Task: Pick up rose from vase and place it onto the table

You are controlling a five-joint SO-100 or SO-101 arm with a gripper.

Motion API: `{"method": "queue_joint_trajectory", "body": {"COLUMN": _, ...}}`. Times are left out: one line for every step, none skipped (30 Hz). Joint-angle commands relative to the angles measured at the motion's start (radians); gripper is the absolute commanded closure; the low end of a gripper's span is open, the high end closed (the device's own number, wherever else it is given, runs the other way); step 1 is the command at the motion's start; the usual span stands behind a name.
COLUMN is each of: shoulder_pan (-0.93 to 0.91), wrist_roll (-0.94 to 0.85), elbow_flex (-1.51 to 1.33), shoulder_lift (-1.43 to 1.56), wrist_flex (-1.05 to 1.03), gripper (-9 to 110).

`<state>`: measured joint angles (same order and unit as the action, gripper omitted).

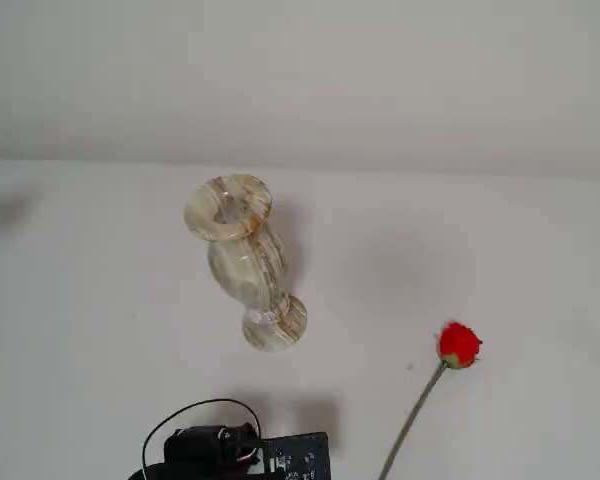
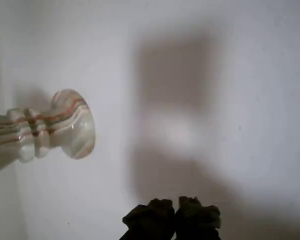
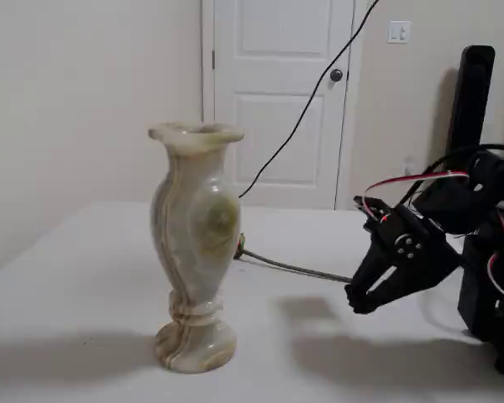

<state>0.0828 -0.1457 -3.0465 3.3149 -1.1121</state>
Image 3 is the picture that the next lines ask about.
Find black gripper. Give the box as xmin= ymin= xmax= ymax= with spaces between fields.
xmin=344 ymin=204 xmax=464 ymax=316

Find marbled onyx stone vase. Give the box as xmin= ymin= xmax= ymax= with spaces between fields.
xmin=147 ymin=121 xmax=245 ymax=373

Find white panel door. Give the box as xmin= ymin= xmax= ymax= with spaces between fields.
xmin=213 ymin=0 xmax=356 ymax=211

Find tall black tower device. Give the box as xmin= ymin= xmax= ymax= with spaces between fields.
xmin=446 ymin=44 xmax=497 ymax=157

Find long black hanging cable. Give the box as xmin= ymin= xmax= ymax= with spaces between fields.
xmin=238 ymin=0 xmax=381 ymax=200

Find white light switch plate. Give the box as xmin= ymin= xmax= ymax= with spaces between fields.
xmin=386 ymin=19 xmax=412 ymax=44

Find white door frame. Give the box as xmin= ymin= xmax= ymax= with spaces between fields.
xmin=200 ymin=0 xmax=367 ymax=211

